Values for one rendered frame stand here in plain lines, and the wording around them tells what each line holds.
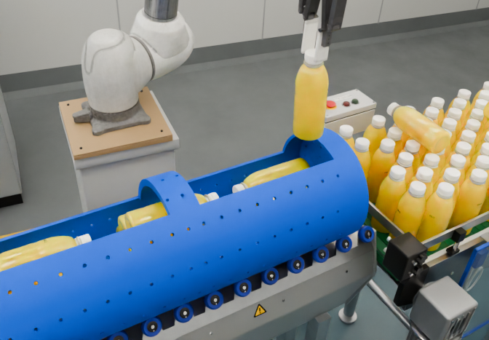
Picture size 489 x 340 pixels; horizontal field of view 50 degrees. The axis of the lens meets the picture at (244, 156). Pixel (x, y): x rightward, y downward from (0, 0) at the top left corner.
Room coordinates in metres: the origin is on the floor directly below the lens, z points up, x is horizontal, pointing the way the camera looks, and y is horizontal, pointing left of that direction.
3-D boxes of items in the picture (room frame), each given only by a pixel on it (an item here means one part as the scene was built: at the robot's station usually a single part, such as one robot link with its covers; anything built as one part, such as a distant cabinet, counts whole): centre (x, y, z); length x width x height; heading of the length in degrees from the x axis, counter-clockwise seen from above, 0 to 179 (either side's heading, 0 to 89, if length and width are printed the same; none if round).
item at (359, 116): (1.43, -0.30, 1.05); 0.20 x 0.10 x 0.10; 122
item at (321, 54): (0.97, -0.14, 1.50); 0.03 x 0.01 x 0.07; 122
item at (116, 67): (1.40, 0.41, 1.19); 0.18 x 0.16 x 0.22; 143
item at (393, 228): (1.11, -0.34, 0.96); 0.40 x 0.01 x 0.03; 32
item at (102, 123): (1.39, 0.43, 1.05); 0.22 x 0.18 x 0.06; 118
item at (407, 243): (0.92, -0.42, 0.95); 0.10 x 0.07 x 0.10; 32
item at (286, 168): (1.01, -0.08, 1.10); 0.19 x 0.07 x 0.07; 122
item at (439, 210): (1.03, -0.52, 0.99); 0.07 x 0.07 x 0.19
